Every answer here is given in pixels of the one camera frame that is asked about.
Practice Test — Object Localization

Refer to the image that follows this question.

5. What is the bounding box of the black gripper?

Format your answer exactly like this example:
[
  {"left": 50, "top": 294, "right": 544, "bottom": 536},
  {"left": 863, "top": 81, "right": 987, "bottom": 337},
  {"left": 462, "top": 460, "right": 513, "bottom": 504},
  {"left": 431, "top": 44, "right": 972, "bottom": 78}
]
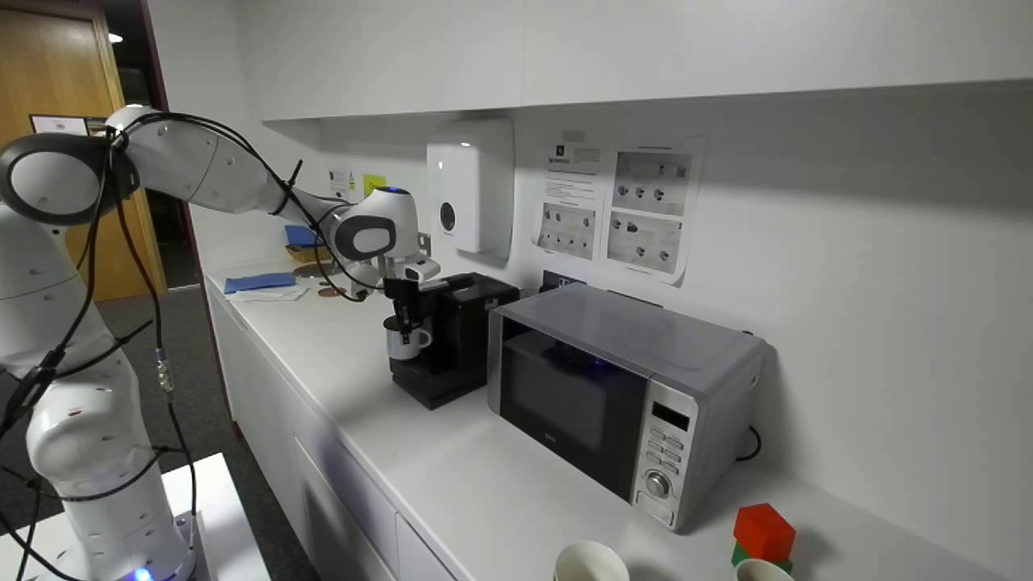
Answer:
[{"left": 384, "top": 272, "right": 434, "bottom": 339}]

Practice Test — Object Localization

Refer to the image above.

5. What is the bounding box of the white enamel cup blue rim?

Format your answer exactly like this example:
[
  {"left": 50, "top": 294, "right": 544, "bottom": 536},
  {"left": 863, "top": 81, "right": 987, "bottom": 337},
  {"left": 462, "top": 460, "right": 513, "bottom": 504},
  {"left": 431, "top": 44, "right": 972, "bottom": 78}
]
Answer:
[{"left": 384, "top": 317, "right": 435, "bottom": 366}]

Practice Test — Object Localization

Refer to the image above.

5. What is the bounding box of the black coffee maker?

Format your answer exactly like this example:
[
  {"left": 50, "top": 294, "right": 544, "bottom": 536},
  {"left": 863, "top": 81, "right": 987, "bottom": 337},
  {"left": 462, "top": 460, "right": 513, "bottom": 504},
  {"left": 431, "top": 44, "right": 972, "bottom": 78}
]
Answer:
[{"left": 389, "top": 272, "right": 526, "bottom": 414}]

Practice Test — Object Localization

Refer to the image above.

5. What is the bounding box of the white rounded cup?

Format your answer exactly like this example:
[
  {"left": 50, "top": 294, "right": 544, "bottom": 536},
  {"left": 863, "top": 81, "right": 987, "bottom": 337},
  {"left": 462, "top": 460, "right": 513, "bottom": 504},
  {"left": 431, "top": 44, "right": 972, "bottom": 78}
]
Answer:
[{"left": 550, "top": 538, "right": 633, "bottom": 581}]

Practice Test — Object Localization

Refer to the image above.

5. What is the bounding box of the blue sponge block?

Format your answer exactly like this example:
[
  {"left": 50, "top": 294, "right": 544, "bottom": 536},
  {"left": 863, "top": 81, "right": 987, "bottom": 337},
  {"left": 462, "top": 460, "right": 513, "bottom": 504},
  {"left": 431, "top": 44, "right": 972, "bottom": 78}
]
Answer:
[{"left": 283, "top": 222, "right": 325, "bottom": 252}]

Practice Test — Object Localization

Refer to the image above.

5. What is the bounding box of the flat blue cloth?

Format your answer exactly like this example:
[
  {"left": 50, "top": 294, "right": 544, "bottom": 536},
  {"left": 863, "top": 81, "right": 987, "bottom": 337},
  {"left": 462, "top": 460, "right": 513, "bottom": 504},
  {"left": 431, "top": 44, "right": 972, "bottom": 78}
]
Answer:
[{"left": 224, "top": 267, "right": 299, "bottom": 297}]

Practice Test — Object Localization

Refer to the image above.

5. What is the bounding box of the white base cabinet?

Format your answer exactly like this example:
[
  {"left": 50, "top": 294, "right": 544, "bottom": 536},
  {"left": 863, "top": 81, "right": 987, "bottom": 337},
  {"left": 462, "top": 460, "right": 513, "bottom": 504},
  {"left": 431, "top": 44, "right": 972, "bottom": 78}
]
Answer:
[{"left": 205, "top": 289, "right": 462, "bottom": 581}]

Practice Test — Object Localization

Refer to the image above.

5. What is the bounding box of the instruction poster with text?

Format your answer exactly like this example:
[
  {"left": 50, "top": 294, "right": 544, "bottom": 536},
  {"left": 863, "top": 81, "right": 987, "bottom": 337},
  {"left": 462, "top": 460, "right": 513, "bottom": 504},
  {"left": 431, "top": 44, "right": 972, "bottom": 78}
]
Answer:
[{"left": 533, "top": 140, "right": 612, "bottom": 267}]

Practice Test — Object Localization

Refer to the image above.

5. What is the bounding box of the silver microwave oven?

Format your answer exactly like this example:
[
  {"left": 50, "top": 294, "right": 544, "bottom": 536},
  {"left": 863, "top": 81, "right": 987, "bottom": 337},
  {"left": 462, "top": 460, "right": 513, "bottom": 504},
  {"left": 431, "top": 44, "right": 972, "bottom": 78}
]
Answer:
[{"left": 484, "top": 280, "right": 778, "bottom": 536}]

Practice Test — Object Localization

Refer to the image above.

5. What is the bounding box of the white robot mounting table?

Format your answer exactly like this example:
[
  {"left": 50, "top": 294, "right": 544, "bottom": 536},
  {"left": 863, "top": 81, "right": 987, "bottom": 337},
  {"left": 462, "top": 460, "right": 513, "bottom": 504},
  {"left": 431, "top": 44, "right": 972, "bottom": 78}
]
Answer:
[{"left": 0, "top": 448, "right": 272, "bottom": 581}]

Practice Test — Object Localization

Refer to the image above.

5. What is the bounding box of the white door sign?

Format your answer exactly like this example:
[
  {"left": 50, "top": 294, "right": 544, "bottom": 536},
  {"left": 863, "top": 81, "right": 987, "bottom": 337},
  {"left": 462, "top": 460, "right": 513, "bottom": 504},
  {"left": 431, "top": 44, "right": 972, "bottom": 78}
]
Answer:
[{"left": 30, "top": 113, "right": 91, "bottom": 140}]

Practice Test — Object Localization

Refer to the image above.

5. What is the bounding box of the green block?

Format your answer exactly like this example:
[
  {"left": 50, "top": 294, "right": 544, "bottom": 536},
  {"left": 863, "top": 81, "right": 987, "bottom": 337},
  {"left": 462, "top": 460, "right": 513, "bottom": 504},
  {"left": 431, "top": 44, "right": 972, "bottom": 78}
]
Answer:
[{"left": 729, "top": 544, "right": 794, "bottom": 574}]

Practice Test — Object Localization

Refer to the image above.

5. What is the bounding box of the red block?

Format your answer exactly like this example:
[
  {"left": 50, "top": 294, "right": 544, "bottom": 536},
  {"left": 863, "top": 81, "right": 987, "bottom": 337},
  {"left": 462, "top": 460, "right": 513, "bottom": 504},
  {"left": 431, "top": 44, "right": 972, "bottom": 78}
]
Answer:
[{"left": 733, "top": 502, "right": 800, "bottom": 566}]

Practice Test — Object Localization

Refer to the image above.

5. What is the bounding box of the white bowl edge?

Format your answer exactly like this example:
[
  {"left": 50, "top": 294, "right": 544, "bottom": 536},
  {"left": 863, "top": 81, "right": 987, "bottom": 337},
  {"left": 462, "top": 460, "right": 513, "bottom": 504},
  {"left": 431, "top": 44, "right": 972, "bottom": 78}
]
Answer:
[{"left": 733, "top": 555, "right": 796, "bottom": 581}]

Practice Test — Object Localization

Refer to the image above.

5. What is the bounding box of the wooden door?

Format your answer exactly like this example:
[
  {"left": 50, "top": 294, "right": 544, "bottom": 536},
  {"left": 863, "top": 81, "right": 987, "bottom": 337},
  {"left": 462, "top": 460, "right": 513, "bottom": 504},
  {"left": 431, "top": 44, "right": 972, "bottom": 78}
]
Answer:
[{"left": 0, "top": 0, "right": 172, "bottom": 307}]

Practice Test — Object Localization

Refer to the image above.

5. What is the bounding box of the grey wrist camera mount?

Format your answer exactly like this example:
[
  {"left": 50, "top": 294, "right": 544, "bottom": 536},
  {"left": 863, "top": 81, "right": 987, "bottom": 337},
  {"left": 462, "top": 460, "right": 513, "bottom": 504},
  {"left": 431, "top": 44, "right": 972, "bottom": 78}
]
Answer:
[{"left": 399, "top": 252, "right": 444, "bottom": 283}]

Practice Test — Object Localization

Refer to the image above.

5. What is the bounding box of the white wall dispenser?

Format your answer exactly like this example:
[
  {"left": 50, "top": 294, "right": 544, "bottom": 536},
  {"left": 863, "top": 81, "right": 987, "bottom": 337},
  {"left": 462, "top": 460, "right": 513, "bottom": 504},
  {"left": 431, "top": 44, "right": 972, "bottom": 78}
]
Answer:
[{"left": 425, "top": 140, "right": 484, "bottom": 258}]

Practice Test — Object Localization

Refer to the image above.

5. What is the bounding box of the white wall cabinet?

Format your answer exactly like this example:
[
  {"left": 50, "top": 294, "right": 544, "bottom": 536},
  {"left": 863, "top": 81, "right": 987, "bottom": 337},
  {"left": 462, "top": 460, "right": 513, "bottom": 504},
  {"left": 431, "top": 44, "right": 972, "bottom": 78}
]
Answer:
[{"left": 255, "top": 0, "right": 1033, "bottom": 124}]

